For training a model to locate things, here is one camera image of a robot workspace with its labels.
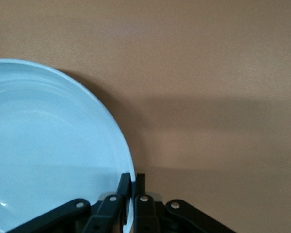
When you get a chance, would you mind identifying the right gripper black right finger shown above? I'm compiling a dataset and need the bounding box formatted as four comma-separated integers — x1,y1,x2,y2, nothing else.
133,173,238,233

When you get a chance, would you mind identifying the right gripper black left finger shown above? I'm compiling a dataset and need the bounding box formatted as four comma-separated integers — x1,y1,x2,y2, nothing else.
6,173,132,233

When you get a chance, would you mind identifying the blue shallow bowl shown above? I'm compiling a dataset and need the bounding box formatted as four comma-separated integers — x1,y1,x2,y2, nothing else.
0,58,136,233

